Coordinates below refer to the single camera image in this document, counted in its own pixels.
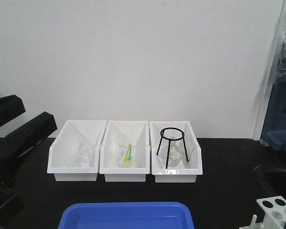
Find left white storage bin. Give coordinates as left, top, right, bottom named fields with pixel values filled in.
left=47, top=120, right=107, bottom=182

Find black lab sink basin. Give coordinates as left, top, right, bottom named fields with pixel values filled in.
left=254, top=166, right=286, bottom=199

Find blue-grey pegboard drying rack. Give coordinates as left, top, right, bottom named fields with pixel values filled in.
left=260, top=83, right=286, bottom=151

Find black wire tripod stand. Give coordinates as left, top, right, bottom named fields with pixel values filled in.
left=156, top=127, right=190, bottom=169

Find glass flask under tripod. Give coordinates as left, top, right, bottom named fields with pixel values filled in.
left=156, top=136, right=183, bottom=169

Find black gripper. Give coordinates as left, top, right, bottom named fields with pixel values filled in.
left=0, top=95, right=57, bottom=216

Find green plastic dropper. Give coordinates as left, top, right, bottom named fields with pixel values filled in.
left=127, top=144, right=132, bottom=161

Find white storage bin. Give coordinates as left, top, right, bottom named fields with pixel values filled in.
left=99, top=120, right=151, bottom=183
left=47, top=120, right=107, bottom=182
left=149, top=121, right=203, bottom=183

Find glass beakers in left bin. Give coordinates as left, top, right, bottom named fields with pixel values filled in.
left=64, top=142, right=95, bottom=167

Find blue plastic tray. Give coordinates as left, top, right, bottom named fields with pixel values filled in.
left=58, top=202, right=195, bottom=229

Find middle white storage bin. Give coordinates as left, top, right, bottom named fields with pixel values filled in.
left=99, top=120, right=151, bottom=183

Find white test tube rack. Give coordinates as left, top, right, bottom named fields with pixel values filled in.
left=239, top=196, right=286, bottom=229

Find right white storage bin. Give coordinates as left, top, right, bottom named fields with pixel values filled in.
left=149, top=121, right=203, bottom=183

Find yellow plastic dropper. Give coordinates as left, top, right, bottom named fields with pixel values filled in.
left=123, top=144, right=130, bottom=162

